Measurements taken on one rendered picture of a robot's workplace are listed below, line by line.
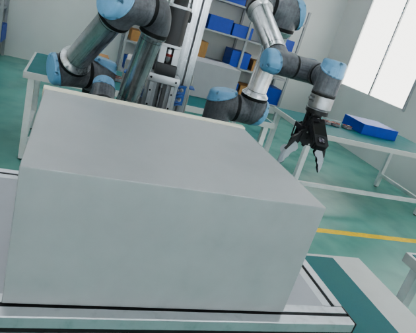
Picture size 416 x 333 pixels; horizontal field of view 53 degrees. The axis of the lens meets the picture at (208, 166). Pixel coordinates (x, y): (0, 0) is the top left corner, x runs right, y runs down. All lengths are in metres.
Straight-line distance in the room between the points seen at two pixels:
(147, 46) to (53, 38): 6.28
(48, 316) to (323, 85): 1.00
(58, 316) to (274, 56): 0.98
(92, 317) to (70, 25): 7.15
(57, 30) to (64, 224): 7.15
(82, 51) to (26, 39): 6.23
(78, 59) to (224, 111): 0.60
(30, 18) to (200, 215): 7.20
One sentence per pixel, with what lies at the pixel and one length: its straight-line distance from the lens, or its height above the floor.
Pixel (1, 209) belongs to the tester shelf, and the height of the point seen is 1.11.
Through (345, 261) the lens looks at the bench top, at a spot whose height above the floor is 0.75.
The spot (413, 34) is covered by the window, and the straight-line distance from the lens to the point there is 7.35.
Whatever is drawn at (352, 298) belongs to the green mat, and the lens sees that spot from 1.65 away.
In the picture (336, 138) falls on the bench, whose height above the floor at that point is 0.74.
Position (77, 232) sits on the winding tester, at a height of 1.23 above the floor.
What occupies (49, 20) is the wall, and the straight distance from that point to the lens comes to 7.65.
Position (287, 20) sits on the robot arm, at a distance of 1.70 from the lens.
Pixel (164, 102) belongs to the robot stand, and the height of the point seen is 1.14.
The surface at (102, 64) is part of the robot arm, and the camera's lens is 1.67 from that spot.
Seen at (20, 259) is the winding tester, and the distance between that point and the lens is 0.60.
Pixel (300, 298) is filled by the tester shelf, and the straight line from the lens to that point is 0.81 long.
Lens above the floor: 1.54
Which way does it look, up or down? 20 degrees down
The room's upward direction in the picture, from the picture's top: 17 degrees clockwise
